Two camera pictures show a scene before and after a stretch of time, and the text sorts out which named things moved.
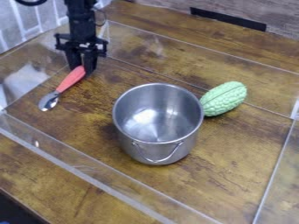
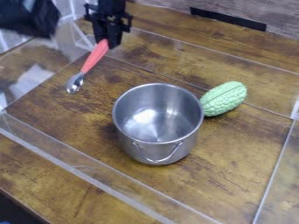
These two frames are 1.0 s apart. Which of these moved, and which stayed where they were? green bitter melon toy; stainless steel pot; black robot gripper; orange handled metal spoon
Moved: black robot gripper; orange handled metal spoon
Stayed: stainless steel pot; green bitter melon toy
